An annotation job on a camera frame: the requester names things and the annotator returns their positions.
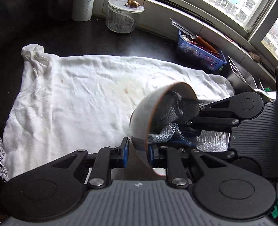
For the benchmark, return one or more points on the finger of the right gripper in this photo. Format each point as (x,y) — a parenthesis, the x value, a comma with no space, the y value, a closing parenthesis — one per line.
(246,105)
(213,124)

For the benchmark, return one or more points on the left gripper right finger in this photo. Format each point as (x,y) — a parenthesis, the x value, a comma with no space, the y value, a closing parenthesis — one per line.
(169,159)

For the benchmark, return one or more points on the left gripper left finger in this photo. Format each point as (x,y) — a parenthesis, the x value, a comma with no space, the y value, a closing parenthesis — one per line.
(103,162)

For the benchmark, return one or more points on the silver mesh dish cloth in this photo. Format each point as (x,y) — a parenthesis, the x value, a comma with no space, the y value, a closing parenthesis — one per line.
(171,119)

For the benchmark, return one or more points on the white ceramic bowl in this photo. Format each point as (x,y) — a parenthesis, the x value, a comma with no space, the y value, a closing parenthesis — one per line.
(142,117)

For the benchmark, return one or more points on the white cotton towel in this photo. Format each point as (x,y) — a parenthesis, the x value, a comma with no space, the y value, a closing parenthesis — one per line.
(68,103)

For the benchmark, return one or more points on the blue plastic basket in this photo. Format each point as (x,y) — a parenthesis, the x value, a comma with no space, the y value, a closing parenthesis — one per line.
(198,56)

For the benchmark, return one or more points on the orange carrot in basket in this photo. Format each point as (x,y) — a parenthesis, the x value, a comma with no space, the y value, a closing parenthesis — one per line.
(205,44)

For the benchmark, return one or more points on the glass jar with lid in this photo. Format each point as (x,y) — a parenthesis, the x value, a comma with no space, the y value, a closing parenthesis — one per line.
(121,18)

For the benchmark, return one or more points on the walnut on jar lid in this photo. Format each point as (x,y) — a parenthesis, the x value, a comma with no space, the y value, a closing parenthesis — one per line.
(133,4)

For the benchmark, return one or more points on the white paper towel roll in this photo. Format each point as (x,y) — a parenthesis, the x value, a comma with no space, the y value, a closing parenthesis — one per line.
(82,10)

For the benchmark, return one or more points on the white wire dish rack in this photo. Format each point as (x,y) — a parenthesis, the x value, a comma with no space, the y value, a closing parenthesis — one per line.
(242,81)

